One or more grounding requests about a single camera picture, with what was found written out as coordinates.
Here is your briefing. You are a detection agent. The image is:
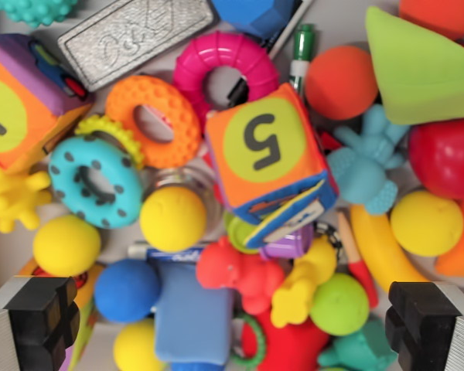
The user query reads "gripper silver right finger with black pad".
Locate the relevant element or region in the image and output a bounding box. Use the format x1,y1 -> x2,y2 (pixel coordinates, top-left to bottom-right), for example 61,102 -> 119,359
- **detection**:
384,281 -> 464,371

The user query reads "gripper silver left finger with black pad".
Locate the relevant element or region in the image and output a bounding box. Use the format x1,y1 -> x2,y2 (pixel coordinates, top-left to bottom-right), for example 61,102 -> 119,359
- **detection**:
0,275 -> 81,371

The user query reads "fabric cube with number 5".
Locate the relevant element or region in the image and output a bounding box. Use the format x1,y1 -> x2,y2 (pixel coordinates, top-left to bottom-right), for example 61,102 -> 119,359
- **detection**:
203,82 -> 339,249

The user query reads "grey plastic bin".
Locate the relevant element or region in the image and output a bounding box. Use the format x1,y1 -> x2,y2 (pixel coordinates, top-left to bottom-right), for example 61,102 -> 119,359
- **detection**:
0,0 -> 464,371

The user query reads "teal rubber animal toy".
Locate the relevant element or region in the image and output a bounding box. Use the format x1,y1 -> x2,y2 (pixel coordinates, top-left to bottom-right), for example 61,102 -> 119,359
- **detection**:
317,316 -> 398,371

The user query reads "yellow foam ball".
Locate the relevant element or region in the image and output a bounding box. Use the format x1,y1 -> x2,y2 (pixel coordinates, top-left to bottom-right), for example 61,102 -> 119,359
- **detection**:
113,318 -> 167,371
32,214 -> 102,277
389,189 -> 464,258
139,187 -> 209,254

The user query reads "orange foam block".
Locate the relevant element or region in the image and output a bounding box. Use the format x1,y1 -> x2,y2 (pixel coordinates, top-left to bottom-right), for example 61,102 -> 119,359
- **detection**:
435,195 -> 464,278

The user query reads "green foam ball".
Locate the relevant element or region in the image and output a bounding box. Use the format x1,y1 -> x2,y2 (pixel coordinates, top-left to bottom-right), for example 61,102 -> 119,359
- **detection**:
309,272 -> 370,336

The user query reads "yellow toy banana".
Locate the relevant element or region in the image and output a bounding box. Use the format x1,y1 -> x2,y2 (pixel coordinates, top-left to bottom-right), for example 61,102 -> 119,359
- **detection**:
350,203 -> 430,291

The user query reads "blue foam ball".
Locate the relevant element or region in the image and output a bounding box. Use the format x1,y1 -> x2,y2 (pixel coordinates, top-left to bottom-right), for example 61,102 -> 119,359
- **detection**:
94,258 -> 162,324

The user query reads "wooden stick with red tip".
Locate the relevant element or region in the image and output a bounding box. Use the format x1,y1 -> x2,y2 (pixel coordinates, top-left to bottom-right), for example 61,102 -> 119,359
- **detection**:
336,211 -> 379,308

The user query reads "yellow rubber animal toy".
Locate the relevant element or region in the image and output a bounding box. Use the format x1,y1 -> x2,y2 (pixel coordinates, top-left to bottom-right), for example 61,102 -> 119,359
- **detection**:
270,235 -> 338,329

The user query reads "yellow knobby rubber toy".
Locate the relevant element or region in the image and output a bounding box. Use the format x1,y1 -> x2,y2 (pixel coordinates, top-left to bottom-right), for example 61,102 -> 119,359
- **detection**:
0,160 -> 53,233

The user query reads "red foam shape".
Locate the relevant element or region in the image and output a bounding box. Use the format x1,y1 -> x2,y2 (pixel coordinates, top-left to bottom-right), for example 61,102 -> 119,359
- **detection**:
240,308 -> 330,371

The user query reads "blue dry-erase marker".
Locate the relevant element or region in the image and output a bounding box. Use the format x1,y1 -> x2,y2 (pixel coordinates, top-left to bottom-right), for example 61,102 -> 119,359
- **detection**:
127,243 -> 208,264

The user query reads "purple plastic cup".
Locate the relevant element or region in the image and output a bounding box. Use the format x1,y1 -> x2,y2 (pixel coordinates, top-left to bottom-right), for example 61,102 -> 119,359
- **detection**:
259,223 -> 315,260

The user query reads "blue foam block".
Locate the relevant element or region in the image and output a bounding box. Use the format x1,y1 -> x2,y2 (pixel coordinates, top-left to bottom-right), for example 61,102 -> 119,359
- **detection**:
153,262 -> 237,366

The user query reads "light blue rubber animal toy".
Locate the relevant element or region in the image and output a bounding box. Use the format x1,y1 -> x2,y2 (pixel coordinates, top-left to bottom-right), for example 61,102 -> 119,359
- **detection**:
326,103 -> 411,216

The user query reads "shiny red ball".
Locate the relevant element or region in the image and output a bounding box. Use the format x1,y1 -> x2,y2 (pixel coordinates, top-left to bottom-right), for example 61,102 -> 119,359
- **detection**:
408,115 -> 464,201

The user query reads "red rubber animal toy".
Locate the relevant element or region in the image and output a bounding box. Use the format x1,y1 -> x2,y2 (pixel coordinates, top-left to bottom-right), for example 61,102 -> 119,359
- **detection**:
196,235 -> 286,316

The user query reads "clear glass jar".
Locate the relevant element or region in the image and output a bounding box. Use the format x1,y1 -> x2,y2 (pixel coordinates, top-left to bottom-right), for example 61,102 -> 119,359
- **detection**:
148,160 -> 223,225

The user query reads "green plastic lid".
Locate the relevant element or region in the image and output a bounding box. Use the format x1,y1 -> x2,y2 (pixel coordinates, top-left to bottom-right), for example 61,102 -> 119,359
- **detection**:
223,210 -> 264,254

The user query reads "fabric cube with number 1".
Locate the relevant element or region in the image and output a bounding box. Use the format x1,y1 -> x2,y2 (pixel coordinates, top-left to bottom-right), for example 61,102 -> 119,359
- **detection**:
0,33 -> 96,173

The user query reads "red dry-erase marker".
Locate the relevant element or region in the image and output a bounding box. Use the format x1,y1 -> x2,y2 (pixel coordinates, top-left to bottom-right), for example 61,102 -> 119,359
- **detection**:
141,104 -> 177,144

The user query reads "green foam wedge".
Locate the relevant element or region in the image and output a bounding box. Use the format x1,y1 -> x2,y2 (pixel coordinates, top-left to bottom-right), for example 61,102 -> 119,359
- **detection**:
364,5 -> 464,126

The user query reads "orange foam ball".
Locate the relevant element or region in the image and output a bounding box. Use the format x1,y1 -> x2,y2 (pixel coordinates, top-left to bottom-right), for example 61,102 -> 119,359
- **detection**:
304,45 -> 380,121

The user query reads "green dry-erase marker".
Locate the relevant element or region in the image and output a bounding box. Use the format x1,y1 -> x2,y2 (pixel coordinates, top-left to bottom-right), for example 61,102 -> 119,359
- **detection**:
288,23 -> 317,97

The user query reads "silver embossed rectangular block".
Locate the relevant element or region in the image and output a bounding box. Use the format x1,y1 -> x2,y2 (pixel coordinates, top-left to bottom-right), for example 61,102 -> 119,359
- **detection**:
56,0 -> 221,93

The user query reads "orange-red foam shape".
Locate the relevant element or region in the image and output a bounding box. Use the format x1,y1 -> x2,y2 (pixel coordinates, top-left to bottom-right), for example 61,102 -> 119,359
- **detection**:
397,0 -> 464,42

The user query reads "teal bumpy ball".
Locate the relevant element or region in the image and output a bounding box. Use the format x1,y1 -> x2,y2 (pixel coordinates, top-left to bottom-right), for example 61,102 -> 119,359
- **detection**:
0,0 -> 80,30

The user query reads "black dry-erase marker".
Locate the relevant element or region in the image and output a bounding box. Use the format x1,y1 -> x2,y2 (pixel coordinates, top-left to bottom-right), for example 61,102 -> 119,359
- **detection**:
226,0 -> 316,108

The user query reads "blue foam polyhedron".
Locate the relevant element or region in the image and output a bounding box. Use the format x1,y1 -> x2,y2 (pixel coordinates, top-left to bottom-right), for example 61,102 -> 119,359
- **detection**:
210,0 -> 305,39

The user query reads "black chain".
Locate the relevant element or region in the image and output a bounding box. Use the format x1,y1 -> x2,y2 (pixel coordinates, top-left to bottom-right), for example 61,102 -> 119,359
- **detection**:
316,220 -> 345,258

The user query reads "teal ring with dark dots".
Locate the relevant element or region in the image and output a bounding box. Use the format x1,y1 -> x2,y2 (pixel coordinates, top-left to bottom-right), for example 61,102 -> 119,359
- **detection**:
48,135 -> 144,230

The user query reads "thin green toothed ring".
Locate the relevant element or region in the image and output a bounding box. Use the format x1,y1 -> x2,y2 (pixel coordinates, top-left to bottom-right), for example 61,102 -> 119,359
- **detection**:
231,311 -> 268,367

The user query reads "yellow-green spiky ring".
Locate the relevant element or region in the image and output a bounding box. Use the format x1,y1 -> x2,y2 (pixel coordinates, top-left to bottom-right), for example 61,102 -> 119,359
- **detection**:
74,114 -> 145,171

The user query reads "orange bumpy ring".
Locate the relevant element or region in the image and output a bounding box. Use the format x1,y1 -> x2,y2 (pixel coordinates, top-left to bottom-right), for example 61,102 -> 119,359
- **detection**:
104,74 -> 202,169

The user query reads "pink ribbed plastic ring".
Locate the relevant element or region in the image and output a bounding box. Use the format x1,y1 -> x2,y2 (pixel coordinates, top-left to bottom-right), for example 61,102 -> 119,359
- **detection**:
172,31 -> 280,127

